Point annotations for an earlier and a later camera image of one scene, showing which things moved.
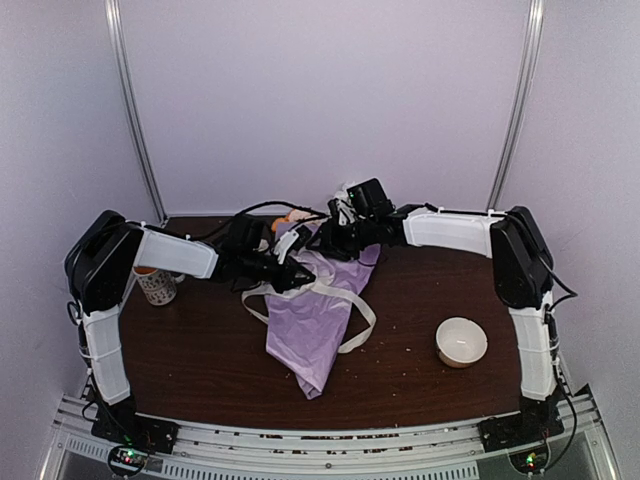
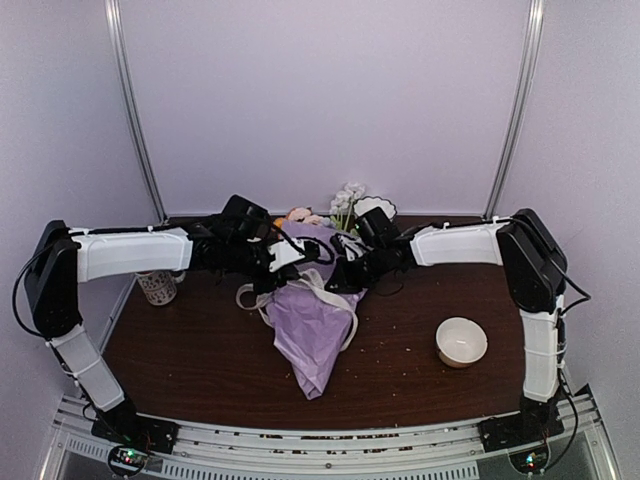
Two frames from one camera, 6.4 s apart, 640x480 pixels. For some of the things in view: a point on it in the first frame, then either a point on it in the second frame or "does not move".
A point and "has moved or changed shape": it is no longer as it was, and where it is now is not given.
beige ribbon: x=320 y=285 has moved or changed shape
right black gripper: x=332 y=243 -> x=344 y=280
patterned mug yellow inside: x=160 y=286 does not move
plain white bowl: x=460 y=342 does not move
